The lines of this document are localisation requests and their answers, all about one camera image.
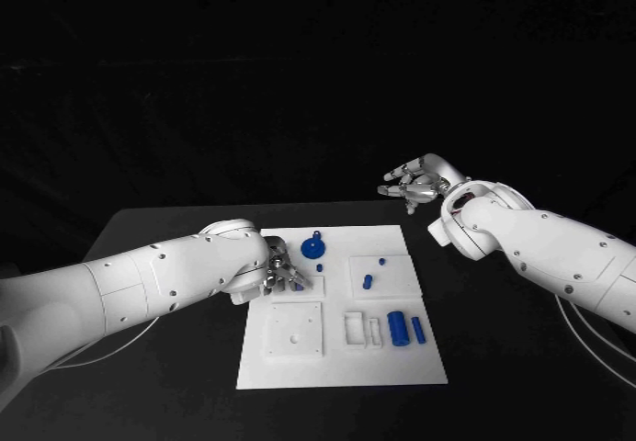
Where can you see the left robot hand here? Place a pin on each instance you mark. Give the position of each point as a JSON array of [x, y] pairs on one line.
[[280, 272]]

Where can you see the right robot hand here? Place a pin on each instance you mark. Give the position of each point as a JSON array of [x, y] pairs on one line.
[[421, 179]]

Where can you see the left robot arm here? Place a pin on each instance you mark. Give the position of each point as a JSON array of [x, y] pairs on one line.
[[148, 275]]

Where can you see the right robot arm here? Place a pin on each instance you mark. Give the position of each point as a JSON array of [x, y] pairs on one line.
[[536, 241]]

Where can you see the white task board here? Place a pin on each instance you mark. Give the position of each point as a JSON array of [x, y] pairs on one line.
[[342, 355]]

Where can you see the blue gear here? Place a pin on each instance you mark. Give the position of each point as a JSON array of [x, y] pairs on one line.
[[313, 247]]

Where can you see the blue plug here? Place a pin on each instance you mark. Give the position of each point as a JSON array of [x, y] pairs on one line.
[[366, 281]]

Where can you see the thick blue cylinder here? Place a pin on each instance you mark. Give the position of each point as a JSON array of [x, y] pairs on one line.
[[398, 328]]

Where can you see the thin blue cylinder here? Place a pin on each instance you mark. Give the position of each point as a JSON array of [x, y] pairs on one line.
[[417, 330]]

